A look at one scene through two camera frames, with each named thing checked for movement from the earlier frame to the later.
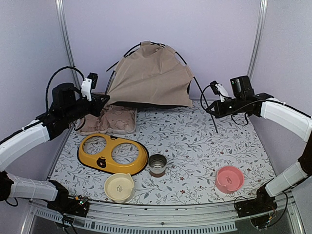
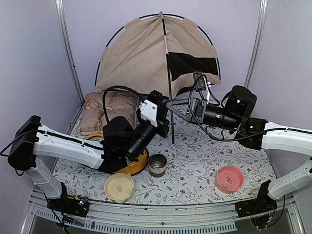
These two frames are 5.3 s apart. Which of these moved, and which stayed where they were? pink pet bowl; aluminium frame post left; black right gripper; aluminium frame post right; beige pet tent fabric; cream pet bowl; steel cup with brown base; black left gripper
Moved: black left gripper; black right gripper; beige pet tent fabric
Stayed: aluminium frame post right; cream pet bowl; aluminium frame post left; pink pet bowl; steel cup with brown base
